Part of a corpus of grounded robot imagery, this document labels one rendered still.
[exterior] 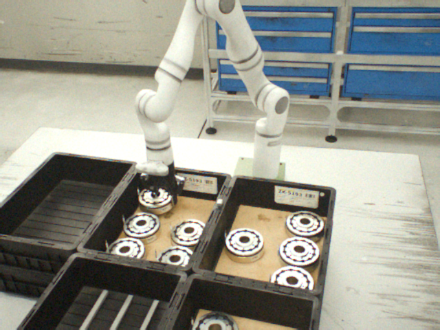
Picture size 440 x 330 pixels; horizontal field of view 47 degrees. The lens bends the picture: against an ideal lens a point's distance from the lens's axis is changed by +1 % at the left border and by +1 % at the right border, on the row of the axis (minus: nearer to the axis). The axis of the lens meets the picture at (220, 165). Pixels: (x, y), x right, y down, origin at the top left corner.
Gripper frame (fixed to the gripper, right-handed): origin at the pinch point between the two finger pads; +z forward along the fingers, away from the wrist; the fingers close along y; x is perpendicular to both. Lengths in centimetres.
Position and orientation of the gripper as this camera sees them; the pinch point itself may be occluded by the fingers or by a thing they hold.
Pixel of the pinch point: (166, 199)
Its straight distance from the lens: 148.2
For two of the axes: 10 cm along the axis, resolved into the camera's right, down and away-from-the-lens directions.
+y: -9.6, -1.1, 2.4
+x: -2.6, 5.6, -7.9
